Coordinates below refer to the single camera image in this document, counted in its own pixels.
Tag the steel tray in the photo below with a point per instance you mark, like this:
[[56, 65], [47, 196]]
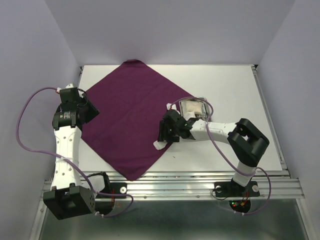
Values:
[[206, 116]]

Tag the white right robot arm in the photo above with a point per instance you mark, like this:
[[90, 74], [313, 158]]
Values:
[[247, 141]]

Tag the gauze pad large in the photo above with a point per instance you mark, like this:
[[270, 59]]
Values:
[[188, 115]]

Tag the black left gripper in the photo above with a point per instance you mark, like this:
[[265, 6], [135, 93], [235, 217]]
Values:
[[94, 111]]

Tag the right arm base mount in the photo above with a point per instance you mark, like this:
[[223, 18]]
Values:
[[238, 196]]

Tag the bag of cotton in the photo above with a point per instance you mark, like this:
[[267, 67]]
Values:
[[190, 106]]

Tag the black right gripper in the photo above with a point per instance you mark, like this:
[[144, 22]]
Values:
[[163, 133]]

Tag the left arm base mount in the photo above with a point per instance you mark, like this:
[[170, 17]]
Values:
[[107, 191]]

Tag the purple cloth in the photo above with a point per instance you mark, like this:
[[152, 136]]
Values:
[[131, 99]]

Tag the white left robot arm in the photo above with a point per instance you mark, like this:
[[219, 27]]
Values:
[[68, 197]]

